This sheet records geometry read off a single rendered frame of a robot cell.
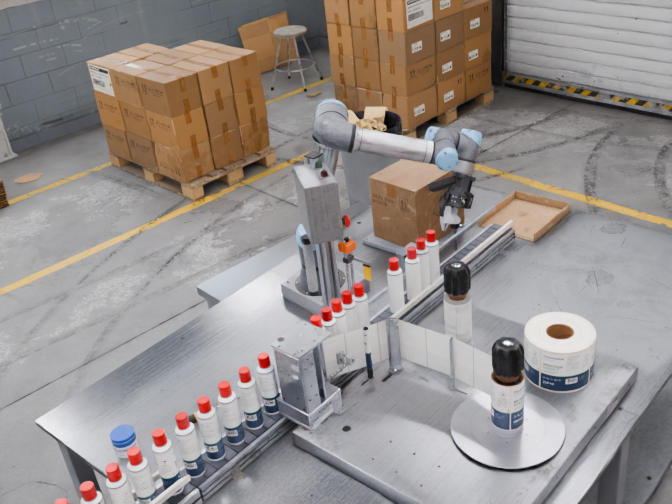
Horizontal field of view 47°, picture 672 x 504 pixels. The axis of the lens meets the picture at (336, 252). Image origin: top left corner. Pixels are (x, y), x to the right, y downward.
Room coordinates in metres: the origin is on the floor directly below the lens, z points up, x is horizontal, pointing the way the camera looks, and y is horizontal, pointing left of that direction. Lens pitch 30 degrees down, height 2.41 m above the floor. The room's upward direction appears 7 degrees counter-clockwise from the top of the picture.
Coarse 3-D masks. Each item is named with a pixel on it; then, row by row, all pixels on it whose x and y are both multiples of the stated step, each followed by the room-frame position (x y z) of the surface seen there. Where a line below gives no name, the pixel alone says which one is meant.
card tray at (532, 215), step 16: (512, 192) 3.02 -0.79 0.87; (496, 208) 2.92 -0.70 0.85; (512, 208) 2.94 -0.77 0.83; (528, 208) 2.92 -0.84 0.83; (544, 208) 2.90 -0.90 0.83; (560, 208) 2.88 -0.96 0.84; (480, 224) 2.83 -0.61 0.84; (528, 224) 2.78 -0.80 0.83; (544, 224) 2.77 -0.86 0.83; (528, 240) 2.66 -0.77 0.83
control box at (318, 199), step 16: (304, 176) 2.10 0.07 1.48; (304, 192) 2.02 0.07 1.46; (320, 192) 2.02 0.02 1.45; (336, 192) 2.04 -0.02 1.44; (304, 208) 2.06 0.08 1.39; (320, 208) 2.02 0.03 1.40; (336, 208) 2.03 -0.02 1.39; (304, 224) 2.10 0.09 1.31; (320, 224) 2.02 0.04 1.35; (336, 224) 2.03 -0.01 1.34; (320, 240) 2.02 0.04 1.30
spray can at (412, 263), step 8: (408, 248) 2.28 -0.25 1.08; (408, 256) 2.26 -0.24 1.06; (416, 256) 2.27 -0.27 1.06; (408, 264) 2.25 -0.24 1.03; (416, 264) 2.25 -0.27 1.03; (408, 272) 2.26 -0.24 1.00; (416, 272) 2.25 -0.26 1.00; (408, 280) 2.26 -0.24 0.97; (416, 280) 2.25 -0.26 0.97; (408, 288) 2.26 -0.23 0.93; (416, 288) 2.25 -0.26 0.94; (408, 296) 2.26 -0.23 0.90
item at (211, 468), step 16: (496, 224) 2.73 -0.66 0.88; (480, 240) 2.62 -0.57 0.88; (496, 240) 2.61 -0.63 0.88; (464, 256) 2.52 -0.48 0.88; (416, 304) 2.24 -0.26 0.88; (272, 416) 1.75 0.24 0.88; (256, 432) 1.69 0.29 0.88; (240, 448) 1.63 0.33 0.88; (208, 464) 1.59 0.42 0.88; (224, 464) 1.58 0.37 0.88; (192, 480) 1.53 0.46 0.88
